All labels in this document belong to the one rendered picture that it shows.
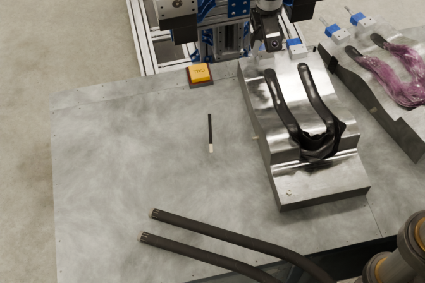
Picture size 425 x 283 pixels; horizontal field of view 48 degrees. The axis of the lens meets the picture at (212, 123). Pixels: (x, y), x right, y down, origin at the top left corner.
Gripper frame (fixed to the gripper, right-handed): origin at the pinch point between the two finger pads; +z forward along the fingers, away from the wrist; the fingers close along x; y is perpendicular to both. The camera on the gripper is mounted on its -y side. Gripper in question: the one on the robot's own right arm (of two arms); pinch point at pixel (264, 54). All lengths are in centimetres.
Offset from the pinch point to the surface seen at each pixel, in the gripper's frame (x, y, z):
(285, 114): -0.4, -21.8, 2.0
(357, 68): -27.7, -9.7, 3.0
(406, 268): -4, -77, -27
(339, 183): -9.3, -45.3, 5.1
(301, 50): -11.6, -1.7, -0.5
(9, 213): 113, 7, 91
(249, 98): 8.2, -13.0, 3.3
